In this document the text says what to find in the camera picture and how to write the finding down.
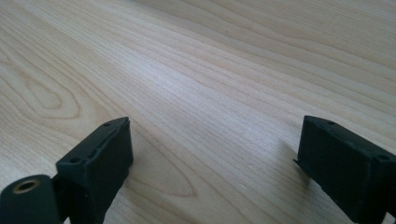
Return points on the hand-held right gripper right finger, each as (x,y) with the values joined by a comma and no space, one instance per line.
(345,165)

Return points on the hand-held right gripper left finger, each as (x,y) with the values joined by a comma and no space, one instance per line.
(99,168)

